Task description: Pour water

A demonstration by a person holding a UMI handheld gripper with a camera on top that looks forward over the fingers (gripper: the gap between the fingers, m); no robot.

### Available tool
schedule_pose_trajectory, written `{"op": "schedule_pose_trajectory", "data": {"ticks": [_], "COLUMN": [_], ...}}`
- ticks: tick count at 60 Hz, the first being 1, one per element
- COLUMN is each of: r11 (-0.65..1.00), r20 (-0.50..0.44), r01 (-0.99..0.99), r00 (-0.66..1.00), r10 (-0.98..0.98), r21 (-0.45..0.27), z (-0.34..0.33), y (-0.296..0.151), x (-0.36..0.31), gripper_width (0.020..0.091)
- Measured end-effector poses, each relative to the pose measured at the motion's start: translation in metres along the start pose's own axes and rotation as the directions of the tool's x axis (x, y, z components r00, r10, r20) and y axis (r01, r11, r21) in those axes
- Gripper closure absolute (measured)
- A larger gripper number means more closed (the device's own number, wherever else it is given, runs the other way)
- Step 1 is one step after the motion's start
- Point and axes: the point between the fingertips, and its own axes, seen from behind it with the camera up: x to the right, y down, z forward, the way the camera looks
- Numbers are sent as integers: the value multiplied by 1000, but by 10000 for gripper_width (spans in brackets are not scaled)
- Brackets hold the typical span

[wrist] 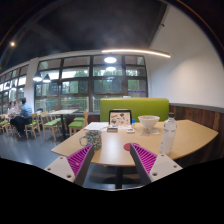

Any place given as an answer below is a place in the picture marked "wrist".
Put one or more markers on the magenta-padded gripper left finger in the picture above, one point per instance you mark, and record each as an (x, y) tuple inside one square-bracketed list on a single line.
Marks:
[(77, 161)]

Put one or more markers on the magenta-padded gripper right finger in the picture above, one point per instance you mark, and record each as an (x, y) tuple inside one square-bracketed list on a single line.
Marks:
[(146, 160)]

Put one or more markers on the clear plastic water bottle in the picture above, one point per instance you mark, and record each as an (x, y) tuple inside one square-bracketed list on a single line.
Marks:
[(168, 135)]

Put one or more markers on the flat round red coaster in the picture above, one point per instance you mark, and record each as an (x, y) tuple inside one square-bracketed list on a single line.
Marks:
[(127, 146)]

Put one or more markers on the speckled green-white mug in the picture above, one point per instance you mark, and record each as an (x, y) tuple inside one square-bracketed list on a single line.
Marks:
[(93, 139)]

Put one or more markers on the white paper napkin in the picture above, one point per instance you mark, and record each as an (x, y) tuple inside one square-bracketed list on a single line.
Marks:
[(154, 132)]

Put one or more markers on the small white box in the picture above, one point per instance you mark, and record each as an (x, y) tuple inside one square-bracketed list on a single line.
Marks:
[(130, 130)]

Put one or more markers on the white ceramic bowl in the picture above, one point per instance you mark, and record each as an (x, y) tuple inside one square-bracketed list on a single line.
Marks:
[(148, 121)]

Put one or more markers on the small blue-capped bottle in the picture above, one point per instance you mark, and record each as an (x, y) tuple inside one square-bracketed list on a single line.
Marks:
[(133, 123)]

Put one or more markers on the white paper sheets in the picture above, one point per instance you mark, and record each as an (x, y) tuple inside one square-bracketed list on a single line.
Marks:
[(96, 126)]

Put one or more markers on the wooden chairs with green seats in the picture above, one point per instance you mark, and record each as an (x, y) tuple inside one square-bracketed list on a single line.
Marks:
[(51, 123)]

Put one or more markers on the small dark flat box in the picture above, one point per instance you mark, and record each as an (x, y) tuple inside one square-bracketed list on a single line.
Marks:
[(112, 129)]

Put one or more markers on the black tablet with stickers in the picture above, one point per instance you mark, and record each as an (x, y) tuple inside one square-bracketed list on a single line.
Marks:
[(120, 119)]

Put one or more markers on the light wooden dining table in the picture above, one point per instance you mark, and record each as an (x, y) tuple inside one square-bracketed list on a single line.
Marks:
[(63, 111)]

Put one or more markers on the green upholstered bench backrest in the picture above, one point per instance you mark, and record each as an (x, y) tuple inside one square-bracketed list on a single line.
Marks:
[(140, 106)]

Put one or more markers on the person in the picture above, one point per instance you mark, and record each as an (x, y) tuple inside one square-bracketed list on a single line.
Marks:
[(25, 111), (14, 108)]

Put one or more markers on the black pendant lamps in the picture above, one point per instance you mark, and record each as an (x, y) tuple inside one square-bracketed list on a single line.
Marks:
[(110, 60)]

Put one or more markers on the curved linear ceiling light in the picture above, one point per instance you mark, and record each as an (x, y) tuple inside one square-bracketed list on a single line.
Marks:
[(136, 51)]

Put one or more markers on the dark-framed window wall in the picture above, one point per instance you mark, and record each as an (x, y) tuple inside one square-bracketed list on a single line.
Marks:
[(76, 86)]

